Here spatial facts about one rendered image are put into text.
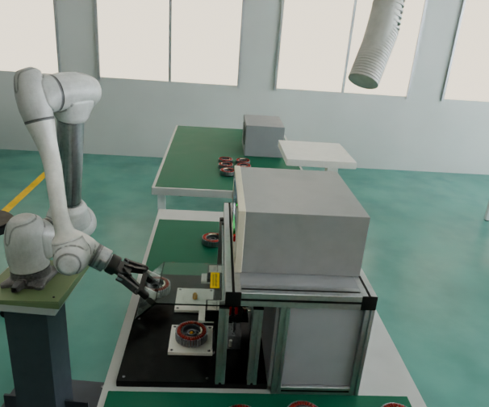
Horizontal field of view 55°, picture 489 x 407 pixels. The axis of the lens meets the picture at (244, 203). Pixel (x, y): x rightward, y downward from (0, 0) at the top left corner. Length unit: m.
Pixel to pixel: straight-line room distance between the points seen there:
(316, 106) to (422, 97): 1.39
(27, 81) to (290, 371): 1.28
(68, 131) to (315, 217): 1.02
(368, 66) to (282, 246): 1.35
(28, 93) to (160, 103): 4.52
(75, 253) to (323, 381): 0.89
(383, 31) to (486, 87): 4.53
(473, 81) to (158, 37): 4.04
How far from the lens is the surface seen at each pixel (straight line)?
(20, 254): 2.03
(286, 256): 1.43
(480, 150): 7.24
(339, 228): 1.42
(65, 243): 1.65
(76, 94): 1.84
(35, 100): 1.77
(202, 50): 6.09
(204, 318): 1.64
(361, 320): 1.48
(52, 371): 2.30
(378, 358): 1.82
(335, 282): 1.46
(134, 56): 6.18
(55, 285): 2.07
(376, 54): 2.56
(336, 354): 1.54
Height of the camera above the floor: 1.84
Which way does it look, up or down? 22 degrees down
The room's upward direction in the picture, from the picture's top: 4 degrees clockwise
